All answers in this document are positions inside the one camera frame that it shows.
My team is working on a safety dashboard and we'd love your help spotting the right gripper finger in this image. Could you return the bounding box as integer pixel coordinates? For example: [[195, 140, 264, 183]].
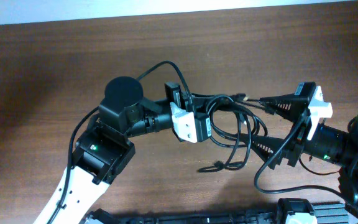
[[259, 93, 312, 122], [240, 134, 294, 170]]

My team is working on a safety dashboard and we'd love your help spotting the thin black USB cable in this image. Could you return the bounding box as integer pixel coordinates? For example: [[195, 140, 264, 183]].
[[194, 92, 276, 114]]

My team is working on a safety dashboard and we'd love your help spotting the camera cable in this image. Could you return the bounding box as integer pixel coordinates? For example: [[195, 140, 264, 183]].
[[253, 108, 358, 218], [47, 60, 196, 224]]

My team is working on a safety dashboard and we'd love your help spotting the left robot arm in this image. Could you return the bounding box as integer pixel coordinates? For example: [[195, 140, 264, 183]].
[[36, 77, 212, 223]]

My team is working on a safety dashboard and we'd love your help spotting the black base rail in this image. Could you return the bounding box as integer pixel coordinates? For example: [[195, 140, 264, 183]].
[[80, 198, 349, 224]]

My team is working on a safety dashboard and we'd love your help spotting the left camera cable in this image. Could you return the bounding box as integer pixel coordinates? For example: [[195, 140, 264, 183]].
[[47, 60, 196, 224]]

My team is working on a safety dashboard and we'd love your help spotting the right camera cable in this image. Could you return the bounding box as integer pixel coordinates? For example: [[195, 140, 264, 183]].
[[253, 108, 358, 218]]

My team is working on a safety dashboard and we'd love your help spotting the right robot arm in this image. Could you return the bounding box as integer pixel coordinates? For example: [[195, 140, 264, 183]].
[[239, 91, 358, 216]]

